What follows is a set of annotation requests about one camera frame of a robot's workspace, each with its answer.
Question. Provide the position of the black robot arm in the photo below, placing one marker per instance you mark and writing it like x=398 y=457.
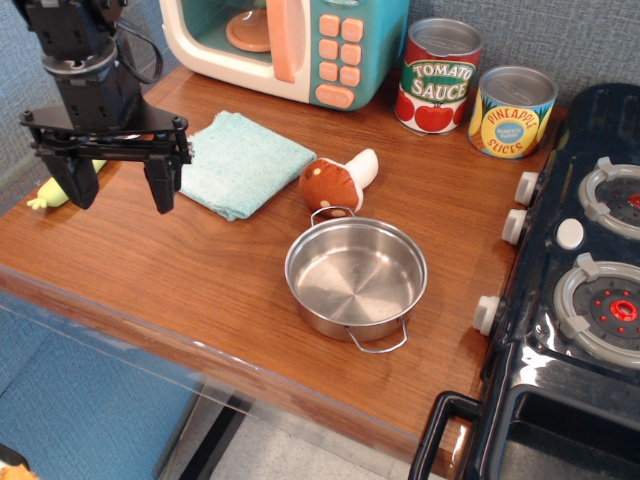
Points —
x=77 y=29

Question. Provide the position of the brown plush mushroom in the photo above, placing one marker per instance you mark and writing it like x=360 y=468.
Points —
x=337 y=190

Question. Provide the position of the pineapple slices can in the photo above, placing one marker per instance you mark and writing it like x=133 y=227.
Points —
x=513 y=106

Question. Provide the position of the stainless steel pot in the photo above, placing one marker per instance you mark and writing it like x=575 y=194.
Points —
x=356 y=279

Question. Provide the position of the orange object at corner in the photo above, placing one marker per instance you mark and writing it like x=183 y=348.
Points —
x=15 y=466

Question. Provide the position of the teal cloth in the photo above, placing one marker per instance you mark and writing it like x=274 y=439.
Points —
x=239 y=165

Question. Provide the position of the teal toy microwave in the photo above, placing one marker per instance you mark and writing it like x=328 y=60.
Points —
x=333 y=54

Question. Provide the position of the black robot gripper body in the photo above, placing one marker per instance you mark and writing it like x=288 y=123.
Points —
x=101 y=98

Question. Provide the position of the spoon with yellow-green handle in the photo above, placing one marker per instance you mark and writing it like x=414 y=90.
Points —
x=49 y=195

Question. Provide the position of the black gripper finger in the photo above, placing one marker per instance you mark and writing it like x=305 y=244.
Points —
x=74 y=172
x=163 y=175

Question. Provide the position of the black toy stove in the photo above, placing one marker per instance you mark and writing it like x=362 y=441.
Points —
x=560 y=397

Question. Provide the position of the tomato sauce can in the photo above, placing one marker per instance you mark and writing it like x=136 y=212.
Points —
x=440 y=62

